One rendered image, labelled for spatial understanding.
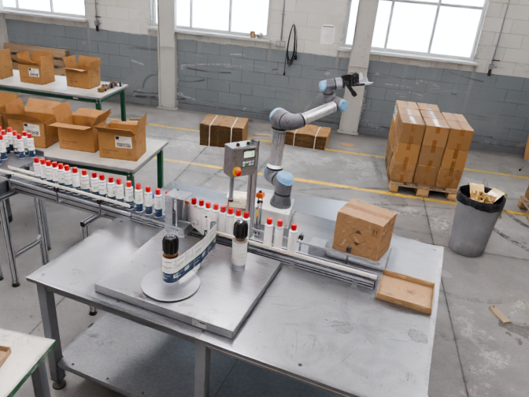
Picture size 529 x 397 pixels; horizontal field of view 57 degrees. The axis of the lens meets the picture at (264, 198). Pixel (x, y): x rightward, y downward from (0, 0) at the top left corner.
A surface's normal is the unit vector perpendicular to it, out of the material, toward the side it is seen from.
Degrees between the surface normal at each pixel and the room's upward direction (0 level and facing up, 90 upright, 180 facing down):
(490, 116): 90
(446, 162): 91
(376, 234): 90
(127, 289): 0
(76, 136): 90
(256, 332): 0
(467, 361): 0
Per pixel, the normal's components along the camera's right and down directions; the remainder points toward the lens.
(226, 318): 0.07, -0.90
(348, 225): -0.55, 0.33
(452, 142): -0.16, 0.43
